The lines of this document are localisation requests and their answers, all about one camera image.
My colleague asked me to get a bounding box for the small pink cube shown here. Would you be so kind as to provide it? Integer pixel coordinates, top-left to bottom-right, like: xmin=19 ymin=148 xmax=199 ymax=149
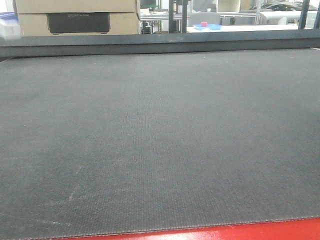
xmin=200 ymin=21 xmax=208 ymax=28

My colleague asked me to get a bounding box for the light blue tray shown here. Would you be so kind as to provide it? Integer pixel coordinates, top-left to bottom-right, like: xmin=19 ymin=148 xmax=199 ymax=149
xmin=193 ymin=24 xmax=222 ymax=31

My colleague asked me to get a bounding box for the large cardboard box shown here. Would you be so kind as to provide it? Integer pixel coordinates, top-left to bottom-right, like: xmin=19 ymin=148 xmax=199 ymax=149
xmin=14 ymin=0 xmax=141 ymax=37

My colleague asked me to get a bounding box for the black metal post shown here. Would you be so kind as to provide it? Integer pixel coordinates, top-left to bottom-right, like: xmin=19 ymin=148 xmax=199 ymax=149
xmin=168 ymin=0 xmax=189 ymax=34

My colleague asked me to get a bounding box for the dark table edge rail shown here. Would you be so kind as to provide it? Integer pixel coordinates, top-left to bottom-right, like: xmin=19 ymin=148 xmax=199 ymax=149
xmin=0 ymin=29 xmax=320 ymax=58

